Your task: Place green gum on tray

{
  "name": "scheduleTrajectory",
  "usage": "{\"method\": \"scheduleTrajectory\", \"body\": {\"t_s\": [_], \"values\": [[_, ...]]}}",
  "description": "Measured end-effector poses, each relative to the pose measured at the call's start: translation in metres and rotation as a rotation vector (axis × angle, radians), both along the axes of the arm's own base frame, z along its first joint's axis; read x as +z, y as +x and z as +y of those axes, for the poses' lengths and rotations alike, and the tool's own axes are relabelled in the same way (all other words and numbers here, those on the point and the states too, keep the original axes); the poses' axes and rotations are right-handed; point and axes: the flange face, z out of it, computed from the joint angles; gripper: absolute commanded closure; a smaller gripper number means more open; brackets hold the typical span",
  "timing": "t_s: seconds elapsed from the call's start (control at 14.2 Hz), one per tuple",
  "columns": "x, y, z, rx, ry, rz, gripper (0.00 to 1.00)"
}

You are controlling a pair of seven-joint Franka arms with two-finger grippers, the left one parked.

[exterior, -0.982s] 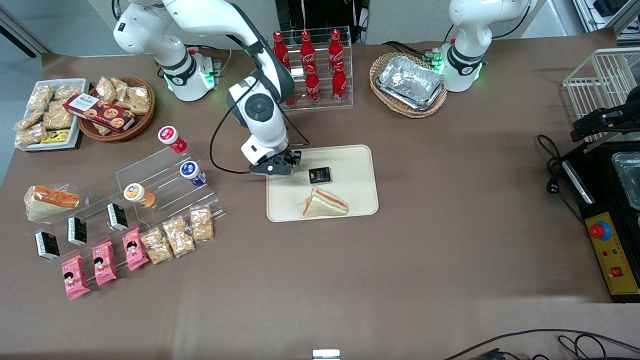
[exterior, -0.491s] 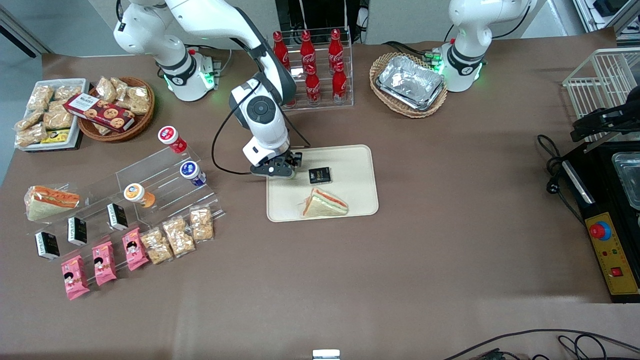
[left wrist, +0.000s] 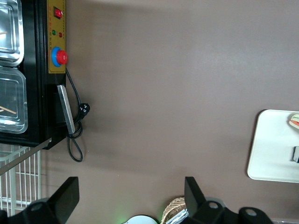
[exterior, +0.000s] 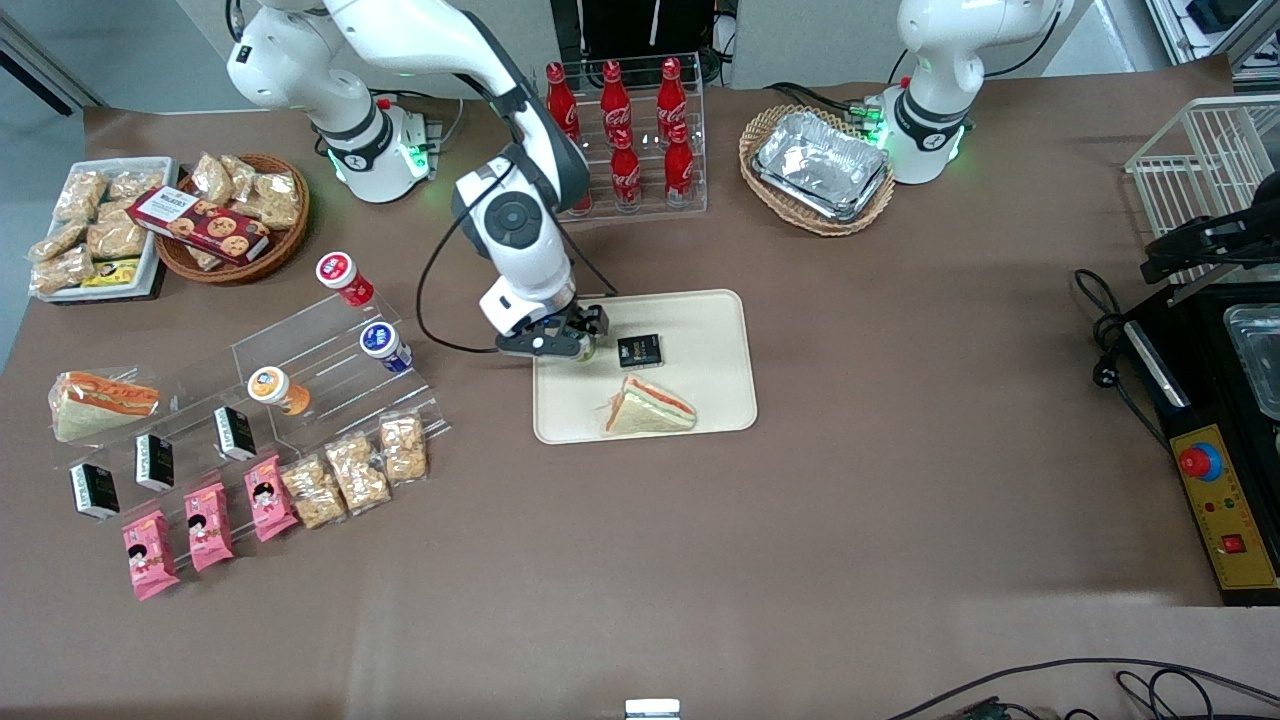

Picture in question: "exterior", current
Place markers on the white rectangular snack tray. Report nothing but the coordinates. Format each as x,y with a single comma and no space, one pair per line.
155,175

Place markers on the red emergency stop button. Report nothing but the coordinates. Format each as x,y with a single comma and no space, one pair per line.
1200,461

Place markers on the clear bag of nut snacks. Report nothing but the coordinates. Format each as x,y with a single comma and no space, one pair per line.
313,492
404,447
357,473

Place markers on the metal tray in machine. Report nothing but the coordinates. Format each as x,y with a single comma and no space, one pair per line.
1260,360

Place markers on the small white device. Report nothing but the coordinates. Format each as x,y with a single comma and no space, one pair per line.
652,710

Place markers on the aluminium frame rack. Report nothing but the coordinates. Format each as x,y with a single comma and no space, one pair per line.
1215,35

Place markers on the wrapped triangle sandwich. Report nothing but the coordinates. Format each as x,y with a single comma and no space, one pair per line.
100,405
650,410

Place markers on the clear acrylic bottle rack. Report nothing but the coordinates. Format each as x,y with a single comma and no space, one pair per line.
645,205

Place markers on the clear bag of brown snacks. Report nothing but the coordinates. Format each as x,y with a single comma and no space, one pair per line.
212,178
277,200
118,240
80,195
62,270
240,170
57,242
135,185

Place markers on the dark red cookie box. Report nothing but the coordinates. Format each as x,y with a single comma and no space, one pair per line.
200,225

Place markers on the red cola bottle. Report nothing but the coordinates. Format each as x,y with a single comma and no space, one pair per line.
560,100
679,165
615,100
626,172
583,205
671,97

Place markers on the aluminium foil tray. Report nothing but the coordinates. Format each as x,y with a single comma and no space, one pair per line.
860,208
822,158

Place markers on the black sealing machine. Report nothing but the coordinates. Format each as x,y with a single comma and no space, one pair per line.
1200,400

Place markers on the clear acrylic stepped stand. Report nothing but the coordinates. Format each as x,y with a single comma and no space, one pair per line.
330,400

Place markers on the blue gum bottle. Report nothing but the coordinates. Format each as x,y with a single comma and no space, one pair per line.
385,346

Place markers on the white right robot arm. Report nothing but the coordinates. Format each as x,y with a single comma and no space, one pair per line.
520,220

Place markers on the brown wicker basket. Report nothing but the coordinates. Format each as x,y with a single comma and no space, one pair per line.
285,245

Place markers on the small black box gold print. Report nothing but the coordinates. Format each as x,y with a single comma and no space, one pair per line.
640,351

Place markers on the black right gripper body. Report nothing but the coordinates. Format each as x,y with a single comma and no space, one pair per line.
583,322

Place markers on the beige plastic tray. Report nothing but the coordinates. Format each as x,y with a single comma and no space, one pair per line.
700,340

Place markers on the black white snack box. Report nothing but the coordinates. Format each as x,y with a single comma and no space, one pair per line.
235,433
95,490
155,462

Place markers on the orange gum bottle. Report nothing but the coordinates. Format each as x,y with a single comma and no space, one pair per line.
275,388

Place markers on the yellow snack pack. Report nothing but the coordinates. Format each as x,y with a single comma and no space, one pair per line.
112,273

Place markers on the pink snack pack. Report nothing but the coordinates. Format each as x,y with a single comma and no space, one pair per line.
150,555
270,498
208,527

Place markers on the light wicker basket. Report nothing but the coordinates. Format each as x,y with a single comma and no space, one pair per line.
760,130

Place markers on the red gum bottle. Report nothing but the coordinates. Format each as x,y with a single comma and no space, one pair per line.
345,278

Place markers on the yellow control panel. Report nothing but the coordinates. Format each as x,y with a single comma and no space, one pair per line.
1235,510

